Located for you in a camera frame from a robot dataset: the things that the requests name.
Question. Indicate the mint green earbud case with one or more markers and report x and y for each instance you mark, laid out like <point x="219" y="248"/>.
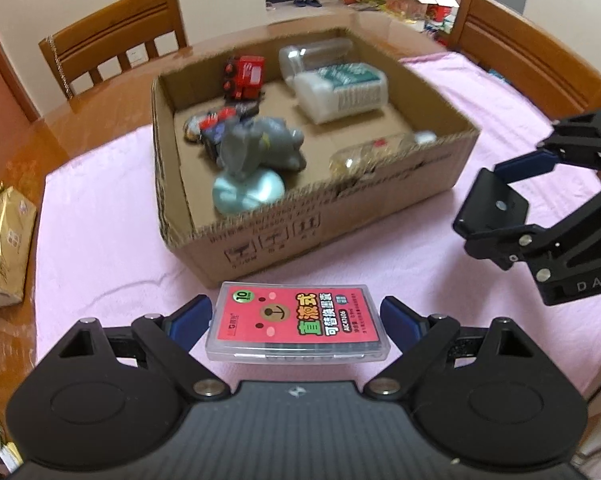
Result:
<point x="233" y="196"/>

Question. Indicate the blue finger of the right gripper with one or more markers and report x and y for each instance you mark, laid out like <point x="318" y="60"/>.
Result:
<point x="535" y="162"/>
<point x="510" y="244"/>

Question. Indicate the white medical cotton bottle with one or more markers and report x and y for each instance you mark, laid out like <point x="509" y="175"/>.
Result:
<point x="341" y="90"/>

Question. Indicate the clear bottle of gold capsules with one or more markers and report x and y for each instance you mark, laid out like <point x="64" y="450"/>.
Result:
<point x="364" y="155"/>

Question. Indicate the clear correction tape dispenser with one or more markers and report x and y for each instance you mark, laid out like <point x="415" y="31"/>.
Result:
<point x="192" y="128"/>

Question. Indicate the wooden chair left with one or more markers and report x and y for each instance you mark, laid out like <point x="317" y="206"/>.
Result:
<point x="108" y="34"/>

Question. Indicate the pink tablecloth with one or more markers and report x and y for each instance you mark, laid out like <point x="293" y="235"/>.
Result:
<point x="100" y="253"/>

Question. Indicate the wooden chair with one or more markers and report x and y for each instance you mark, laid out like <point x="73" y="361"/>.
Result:
<point x="553" y="77"/>
<point x="108" y="34"/>

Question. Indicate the pink refill case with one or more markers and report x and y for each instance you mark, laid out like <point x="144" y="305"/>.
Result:
<point x="255" y="323"/>

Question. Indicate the cardboard box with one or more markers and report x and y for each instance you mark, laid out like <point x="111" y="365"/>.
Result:
<point x="317" y="207"/>

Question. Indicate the grey elephant toy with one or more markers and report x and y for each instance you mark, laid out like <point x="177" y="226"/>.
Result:
<point x="254" y="143"/>

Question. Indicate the red toy train car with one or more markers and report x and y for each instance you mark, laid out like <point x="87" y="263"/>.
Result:
<point x="243" y="78"/>

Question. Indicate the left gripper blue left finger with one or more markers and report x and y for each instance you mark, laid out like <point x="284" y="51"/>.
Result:
<point x="167" y="341"/>

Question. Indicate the wooden chair right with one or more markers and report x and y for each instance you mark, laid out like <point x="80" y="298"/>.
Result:
<point x="553" y="77"/>

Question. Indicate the clear plastic jar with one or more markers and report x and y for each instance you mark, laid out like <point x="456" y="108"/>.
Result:
<point x="295" y="60"/>

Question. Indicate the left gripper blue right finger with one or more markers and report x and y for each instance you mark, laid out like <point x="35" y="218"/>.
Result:
<point x="422" y="341"/>

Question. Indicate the gold foil snack bag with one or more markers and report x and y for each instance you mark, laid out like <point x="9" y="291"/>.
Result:
<point x="17" y="221"/>

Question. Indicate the black square device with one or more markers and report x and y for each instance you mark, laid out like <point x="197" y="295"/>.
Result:
<point x="490" y="204"/>

